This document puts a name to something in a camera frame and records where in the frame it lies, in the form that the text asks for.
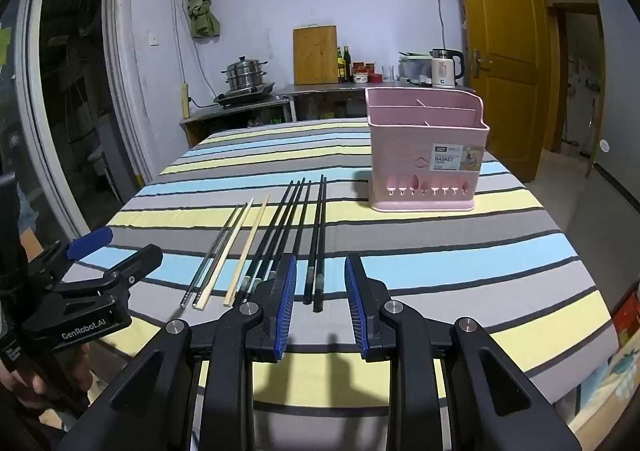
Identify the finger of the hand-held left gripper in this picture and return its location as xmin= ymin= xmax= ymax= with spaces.
xmin=30 ymin=226 xmax=114 ymax=284
xmin=97 ymin=244 xmax=165 ymax=293

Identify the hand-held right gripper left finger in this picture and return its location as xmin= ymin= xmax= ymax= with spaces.
xmin=60 ymin=253 xmax=298 ymax=451

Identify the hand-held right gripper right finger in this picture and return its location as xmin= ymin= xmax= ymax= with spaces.
xmin=344 ymin=252 xmax=581 ymax=451

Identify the wooden chopstick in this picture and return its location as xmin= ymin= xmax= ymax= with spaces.
xmin=223 ymin=194 xmax=271 ymax=308
xmin=194 ymin=198 xmax=255 ymax=309

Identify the metal chopstick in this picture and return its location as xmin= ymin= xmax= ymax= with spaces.
xmin=180 ymin=206 xmax=238 ymax=308
xmin=186 ymin=204 xmax=242 ymax=308

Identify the pink plastic utensil basket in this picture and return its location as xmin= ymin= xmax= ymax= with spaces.
xmin=365 ymin=87 xmax=490 ymax=213

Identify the person's left hand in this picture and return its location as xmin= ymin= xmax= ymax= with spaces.
xmin=0 ymin=341 xmax=97 ymax=414

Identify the striped tablecloth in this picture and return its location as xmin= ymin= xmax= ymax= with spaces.
xmin=65 ymin=117 xmax=621 ymax=451

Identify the glass sliding door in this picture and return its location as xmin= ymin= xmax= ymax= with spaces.
xmin=0 ymin=0 xmax=151 ymax=282

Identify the low steel side table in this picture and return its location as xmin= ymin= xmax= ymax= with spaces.
xmin=180 ymin=94 xmax=292 ymax=148

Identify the black induction cooker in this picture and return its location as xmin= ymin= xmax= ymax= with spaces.
xmin=214 ymin=81 xmax=277 ymax=108

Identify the steel kitchen table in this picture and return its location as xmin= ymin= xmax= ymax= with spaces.
xmin=272 ymin=78 xmax=476 ymax=124

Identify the steel steamer pot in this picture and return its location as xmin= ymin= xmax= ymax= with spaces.
xmin=223 ymin=56 xmax=266 ymax=92

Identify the clear plastic storage container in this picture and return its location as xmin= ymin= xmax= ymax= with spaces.
xmin=398 ymin=52 xmax=433 ymax=84

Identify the wooden cutting board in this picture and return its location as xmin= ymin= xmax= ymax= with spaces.
xmin=292 ymin=25 xmax=340 ymax=85

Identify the white electric kettle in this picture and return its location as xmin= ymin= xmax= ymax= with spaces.
xmin=431 ymin=48 xmax=466 ymax=88

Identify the red cardboard box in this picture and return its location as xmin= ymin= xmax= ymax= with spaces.
xmin=612 ymin=291 xmax=640 ymax=347

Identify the yellow wooden door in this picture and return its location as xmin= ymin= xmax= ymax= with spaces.
xmin=450 ymin=0 xmax=551 ymax=182

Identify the grey refrigerator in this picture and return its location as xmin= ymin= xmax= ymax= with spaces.
xmin=555 ymin=0 xmax=640 ymax=292

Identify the brass door handle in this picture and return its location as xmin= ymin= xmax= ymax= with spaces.
xmin=467 ymin=48 xmax=493 ymax=78

